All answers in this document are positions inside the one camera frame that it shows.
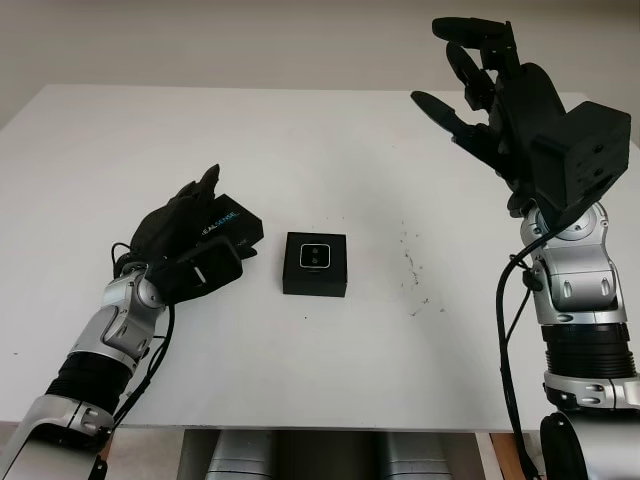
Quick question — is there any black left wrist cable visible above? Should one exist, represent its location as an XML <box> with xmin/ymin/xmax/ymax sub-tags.
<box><xmin>107</xmin><ymin>242</ymin><xmax>177</xmax><ymax>437</ymax></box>

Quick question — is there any dark robot waist column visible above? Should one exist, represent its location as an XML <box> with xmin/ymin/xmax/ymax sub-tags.
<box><xmin>272</xmin><ymin>432</ymin><xmax>385</xmax><ymax>480</ymax></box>

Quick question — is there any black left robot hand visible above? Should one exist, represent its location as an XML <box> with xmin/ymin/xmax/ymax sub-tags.
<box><xmin>128</xmin><ymin>163</ymin><xmax>224</xmax><ymax>270</ymax></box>

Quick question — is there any black RealSense box lid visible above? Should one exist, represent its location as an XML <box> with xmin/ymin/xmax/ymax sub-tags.
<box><xmin>197</xmin><ymin>193</ymin><xmax>265</xmax><ymax>252</ymax></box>

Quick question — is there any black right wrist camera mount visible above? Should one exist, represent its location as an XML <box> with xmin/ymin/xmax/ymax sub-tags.
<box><xmin>529</xmin><ymin>101</ymin><xmax>633</xmax><ymax>212</ymax></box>

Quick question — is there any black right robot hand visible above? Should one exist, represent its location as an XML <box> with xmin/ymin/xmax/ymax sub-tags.
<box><xmin>410</xmin><ymin>17</ymin><xmax>569</xmax><ymax>217</ymax></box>

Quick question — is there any grey robot thigh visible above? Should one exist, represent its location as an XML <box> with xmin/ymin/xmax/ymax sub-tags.
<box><xmin>207</xmin><ymin>432</ymin><xmax>275</xmax><ymax>480</ymax></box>
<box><xmin>382</xmin><ymin>432</ymin><xmax>452</xmax><ymax>480</ymax></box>

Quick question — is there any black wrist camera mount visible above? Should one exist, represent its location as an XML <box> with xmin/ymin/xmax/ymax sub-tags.
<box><xmin>529</xmin><ymin>101</ymin><xmax>633</xmax><ymax>212</ymax></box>
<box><xmin>149</xmin><ymin>238</ymin><xmax>245</xmax><ymax>304</ymax></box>

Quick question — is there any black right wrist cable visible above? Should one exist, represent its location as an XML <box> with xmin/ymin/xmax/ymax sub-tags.
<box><xmin>494</xmin><ymin>194</ymin><xmax>597</xmax><ymax>480</ymax></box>

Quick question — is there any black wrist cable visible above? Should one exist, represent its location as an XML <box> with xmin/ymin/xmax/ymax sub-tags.
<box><xmin>494</xmin><ymin>194</ymin><xmax>597</xmax><ymax>480</ymax></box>
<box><xmin>107</xmin><ymin>242</ymin><xmax>177</xmax><ymax>437</ymax></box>

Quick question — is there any small silver depth camera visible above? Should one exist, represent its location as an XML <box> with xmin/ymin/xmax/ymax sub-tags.
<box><xmin>298</xmin><ymin>242</ymin><xmax>334</xmax><ymax>271</ymax></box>

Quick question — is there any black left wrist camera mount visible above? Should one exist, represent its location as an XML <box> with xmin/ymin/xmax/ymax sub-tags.
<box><xmin>149</xmin><ymin>238</ymin><xmax>245</xmax><ymax>304</ymax></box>

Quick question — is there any black camera box base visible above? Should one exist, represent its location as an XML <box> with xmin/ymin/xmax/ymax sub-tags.
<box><xmin>282</xmin><ymin>231</ymin><xmax>349</xmax><ymax>297</ymax></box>

